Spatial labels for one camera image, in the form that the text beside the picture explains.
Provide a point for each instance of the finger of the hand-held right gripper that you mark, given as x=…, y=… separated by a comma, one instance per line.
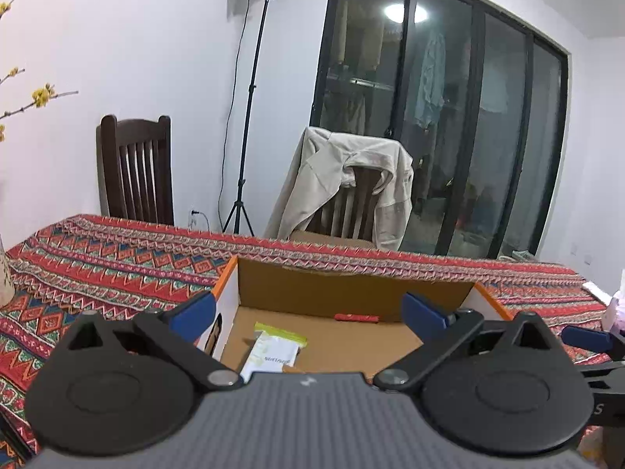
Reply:
x=586, y=338
x=605, y=373

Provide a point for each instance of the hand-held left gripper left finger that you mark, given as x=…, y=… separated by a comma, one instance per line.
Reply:
x=198, y=310

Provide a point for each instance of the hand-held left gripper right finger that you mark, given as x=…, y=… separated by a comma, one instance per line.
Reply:
x=425, y=310

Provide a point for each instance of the green snack packet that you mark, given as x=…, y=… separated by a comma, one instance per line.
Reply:
x=271, y=351

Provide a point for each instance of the red cardboard box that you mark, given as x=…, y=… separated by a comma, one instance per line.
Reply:
x=342, y=293

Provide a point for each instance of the purple tissue pack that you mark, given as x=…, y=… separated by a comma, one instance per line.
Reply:
x=616, y=308

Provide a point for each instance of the white flat object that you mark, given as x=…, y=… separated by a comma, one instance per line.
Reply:
x=595, y=290

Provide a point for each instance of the patterned red tablecloth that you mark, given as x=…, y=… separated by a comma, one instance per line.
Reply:
x=97, y=264

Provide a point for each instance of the wooden chair under jacket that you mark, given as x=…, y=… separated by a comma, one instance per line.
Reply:
x=349, y=205

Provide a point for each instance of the dark wooden chair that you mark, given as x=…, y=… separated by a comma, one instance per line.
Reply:
x=139, y=171

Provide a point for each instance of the beige jacket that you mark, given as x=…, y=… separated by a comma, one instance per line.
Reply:
x=322, y=171

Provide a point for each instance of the floral ceramic vase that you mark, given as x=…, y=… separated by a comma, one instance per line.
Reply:
x=5, y=273

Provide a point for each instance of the black framed glass door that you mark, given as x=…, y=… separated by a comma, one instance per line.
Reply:
x=439, y=107

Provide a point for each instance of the studio light on stand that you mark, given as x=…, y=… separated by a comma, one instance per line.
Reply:
x=251, y=107

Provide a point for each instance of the hanging pale shirt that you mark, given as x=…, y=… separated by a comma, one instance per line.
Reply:
x=432, y=78

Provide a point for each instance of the yellow flower branches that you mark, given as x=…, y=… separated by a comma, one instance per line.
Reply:
x=41, y=95

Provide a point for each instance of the wall power outlet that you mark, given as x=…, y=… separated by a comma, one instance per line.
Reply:
x=195, y=217

